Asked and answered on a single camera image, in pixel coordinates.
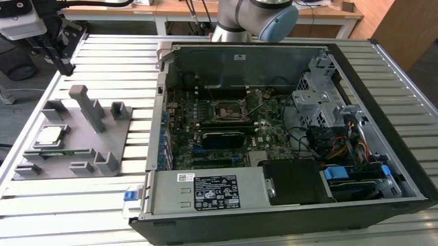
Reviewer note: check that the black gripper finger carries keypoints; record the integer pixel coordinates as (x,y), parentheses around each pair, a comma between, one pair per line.
(55,59)
(71,43)

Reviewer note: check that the silver CPU chip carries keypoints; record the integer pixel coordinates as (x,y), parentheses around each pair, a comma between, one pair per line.
(50,135)

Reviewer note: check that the thin metal locking lever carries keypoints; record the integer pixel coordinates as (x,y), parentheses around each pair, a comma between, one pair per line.
(255,109)

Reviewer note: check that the CPU socket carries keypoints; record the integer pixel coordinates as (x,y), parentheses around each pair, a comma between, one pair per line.
(227,112)

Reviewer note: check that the black mesh wastebasket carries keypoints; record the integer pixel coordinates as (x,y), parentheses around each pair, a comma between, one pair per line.
(20,69)

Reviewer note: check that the wooden desk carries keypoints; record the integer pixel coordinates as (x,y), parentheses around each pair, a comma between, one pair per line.
(112,12)

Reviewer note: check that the grey stand foot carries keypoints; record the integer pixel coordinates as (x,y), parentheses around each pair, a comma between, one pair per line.
(7,98)

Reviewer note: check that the small white box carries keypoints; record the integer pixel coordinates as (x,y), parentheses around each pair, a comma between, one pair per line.
(142,2)

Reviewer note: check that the green RAM stick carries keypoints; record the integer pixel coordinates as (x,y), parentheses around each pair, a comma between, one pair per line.
(68,152)

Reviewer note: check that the grey parts rack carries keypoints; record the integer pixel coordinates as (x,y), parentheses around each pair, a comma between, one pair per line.
(79,153)

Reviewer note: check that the black RAM slot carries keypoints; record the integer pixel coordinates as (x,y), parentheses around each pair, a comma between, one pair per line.
(222,96)
(222,89)

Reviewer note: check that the black RAM stick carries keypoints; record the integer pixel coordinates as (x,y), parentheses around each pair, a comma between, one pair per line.
(226,126)

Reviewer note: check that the blue case latch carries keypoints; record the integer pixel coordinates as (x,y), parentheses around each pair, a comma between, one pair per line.
(130,196)

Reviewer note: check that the black graphics card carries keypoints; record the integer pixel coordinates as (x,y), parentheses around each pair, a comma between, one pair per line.
(222,141)

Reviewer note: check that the silver power supply unit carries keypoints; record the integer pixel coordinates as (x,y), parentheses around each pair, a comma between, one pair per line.
(164,192)

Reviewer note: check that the black expansion slot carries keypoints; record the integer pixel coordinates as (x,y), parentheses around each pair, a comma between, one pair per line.
(213,162)

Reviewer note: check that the green motherboard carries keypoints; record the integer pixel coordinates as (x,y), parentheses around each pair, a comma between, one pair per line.
(270,128)

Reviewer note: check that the silver chipset heatsink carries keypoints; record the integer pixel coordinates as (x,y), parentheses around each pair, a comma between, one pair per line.
(257,156)

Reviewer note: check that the silver drive cage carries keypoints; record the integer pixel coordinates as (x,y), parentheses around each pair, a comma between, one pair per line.
(314,102)

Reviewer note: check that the small brown box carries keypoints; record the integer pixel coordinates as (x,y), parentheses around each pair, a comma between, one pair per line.
(349,7)

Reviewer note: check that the black PC case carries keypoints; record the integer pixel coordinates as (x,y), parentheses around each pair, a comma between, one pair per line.
(239,225)

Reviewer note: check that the black plastic shroud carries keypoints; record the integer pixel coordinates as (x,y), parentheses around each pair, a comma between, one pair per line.
(294,182)

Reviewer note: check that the blue disk carrier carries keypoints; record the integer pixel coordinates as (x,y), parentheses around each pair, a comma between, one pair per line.
(333,173)

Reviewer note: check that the wooden cabinet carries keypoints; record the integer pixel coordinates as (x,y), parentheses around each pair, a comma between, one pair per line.
(410,25)

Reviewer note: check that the black disk drive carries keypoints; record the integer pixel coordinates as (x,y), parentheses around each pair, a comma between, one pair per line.
(353,191)

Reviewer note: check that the blue plastic clip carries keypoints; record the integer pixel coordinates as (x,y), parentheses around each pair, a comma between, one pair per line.
(385,171)

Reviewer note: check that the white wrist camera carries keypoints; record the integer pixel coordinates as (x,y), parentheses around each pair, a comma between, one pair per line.
(20,23)

